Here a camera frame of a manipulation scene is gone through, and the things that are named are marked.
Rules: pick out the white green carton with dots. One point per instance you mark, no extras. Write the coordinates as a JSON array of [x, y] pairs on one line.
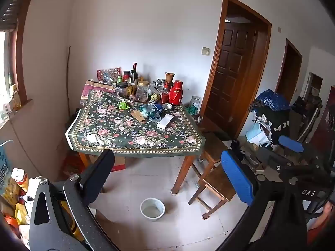
[[154, 91]]

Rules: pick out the pink cloth bag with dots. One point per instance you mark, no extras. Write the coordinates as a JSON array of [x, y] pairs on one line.
[[96, 87]]

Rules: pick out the dark clothes pile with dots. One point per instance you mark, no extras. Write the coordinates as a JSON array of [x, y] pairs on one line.
[[277, 125]]

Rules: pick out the green wrapper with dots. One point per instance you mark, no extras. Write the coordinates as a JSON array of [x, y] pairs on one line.
[[123, 105]]

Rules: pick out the flat cardboard sheet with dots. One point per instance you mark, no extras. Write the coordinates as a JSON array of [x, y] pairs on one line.
[[117, 235]]

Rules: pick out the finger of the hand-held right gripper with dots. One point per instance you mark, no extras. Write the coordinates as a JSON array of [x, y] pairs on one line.
[[291, 143]]

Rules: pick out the dark red board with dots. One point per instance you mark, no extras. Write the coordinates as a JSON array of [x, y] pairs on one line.
[[327, 125]]

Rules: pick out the red sauce bottle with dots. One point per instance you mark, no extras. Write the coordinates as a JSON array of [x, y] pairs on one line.
[[164, 97]]

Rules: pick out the grey clear bottle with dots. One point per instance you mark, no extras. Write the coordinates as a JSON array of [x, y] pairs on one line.
[[155, 117]]

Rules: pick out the window blind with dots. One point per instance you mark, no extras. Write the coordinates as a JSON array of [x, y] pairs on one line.
[[9, 13]]

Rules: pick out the gold-lid plastic jar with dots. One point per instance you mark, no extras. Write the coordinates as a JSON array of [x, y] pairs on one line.
[[142, 92]]

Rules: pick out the floral tablecloth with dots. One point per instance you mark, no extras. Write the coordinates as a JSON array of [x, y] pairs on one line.
[[117, 136]]

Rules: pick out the white bowl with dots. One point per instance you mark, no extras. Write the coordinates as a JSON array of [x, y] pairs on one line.
[[152, 209]]

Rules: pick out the wall light switch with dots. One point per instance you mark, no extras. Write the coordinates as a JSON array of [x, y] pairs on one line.
[[206, 51]]

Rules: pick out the green plastic bag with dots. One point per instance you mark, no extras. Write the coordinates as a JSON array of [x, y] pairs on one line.
[[193, 110]]

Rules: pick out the red printed snack bag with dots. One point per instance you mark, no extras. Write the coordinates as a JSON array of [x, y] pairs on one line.
[[108, 74]]

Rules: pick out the wooden stool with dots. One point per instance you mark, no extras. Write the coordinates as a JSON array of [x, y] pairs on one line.
[[217, 183]]

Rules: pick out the brown panelled door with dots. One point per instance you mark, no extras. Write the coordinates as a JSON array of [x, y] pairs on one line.
[[227, 83]]

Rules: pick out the silver-lid glass jar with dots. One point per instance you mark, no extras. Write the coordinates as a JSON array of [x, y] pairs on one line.
[[195, 102]]

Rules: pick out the yellow oil bottle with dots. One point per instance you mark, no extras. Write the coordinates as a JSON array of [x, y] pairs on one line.
[[16, 100]]

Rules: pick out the wooden door frame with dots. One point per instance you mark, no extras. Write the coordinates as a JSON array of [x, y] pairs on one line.
[[220, 44]]

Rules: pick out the brown window frame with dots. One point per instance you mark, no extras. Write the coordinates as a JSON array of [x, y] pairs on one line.
[[20, 65]]

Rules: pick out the light blue plastic bag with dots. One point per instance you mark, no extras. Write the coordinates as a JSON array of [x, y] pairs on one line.
[[257, 136]]

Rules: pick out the black shoe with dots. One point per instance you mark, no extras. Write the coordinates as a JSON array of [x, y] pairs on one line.
[[235, 146], [241, 154]]

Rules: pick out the clear yellow-label bottle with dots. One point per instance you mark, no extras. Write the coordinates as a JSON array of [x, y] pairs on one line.
[[130, 87]]

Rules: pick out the green custard apple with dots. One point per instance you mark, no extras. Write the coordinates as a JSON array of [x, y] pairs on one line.
[[155, 98]]

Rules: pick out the green-cap bottle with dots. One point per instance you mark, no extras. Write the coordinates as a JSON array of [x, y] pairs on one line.
[[119, 79]]

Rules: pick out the blue clear plastic piece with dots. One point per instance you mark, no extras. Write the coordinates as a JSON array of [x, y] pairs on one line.
[[158, 108]]

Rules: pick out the tipped glass jar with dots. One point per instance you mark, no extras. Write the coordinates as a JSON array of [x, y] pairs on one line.
[[199, 119]]

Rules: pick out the white cardboard box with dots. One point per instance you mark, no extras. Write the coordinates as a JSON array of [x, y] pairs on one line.
[[165, 121]]

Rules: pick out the small wooden side table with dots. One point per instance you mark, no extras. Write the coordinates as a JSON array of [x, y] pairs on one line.
[[216, 146]]

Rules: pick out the narrow wooden doorway frame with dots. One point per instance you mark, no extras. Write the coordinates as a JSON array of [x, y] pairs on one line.
[[282, 68]]

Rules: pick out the white plastic device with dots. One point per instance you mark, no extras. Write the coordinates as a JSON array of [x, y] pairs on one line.
[[34, 188]]

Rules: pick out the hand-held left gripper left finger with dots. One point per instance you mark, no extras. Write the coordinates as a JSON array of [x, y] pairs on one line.
[[100, 175]]

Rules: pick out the yellow snack packet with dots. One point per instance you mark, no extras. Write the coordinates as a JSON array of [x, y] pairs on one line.
[[10, 192]]

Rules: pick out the red plastic bag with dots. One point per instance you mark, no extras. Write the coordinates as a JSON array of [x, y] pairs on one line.
[[73, 166]]

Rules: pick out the red cardboard box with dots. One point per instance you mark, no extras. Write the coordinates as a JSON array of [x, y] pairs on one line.
[[119, 163]]

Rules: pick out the person's right forearm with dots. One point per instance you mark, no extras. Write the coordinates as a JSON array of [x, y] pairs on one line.
[[318, 227]]

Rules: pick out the blue patterned cloth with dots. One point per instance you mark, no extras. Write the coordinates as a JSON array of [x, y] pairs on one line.
[[272, 100]]

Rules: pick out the brown clay vase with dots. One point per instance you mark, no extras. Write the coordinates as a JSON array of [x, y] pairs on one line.
[[169, 77]]

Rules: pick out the hanging dark coat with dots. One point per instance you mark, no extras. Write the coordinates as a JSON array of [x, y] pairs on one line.
[[312, 106]]

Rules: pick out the orange bottle white cap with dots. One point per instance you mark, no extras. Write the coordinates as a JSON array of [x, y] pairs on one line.
[[20, 179]]

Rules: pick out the silver foil wrapper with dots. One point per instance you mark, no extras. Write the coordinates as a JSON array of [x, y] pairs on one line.
[[158, 83]]

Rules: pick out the red thermos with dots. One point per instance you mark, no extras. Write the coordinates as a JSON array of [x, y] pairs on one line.
[[175, 94]]

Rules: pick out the dark wine bottle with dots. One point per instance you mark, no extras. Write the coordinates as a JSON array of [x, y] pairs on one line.
[[134, 74]]

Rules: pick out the blue printed bag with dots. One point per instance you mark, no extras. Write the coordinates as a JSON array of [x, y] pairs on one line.
[[4, 166]]

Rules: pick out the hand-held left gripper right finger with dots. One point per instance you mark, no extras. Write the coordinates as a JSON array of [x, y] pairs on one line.
[[236, 175]]

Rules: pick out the black-lid jar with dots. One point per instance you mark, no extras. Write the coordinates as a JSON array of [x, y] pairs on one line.
[[121, 91]]

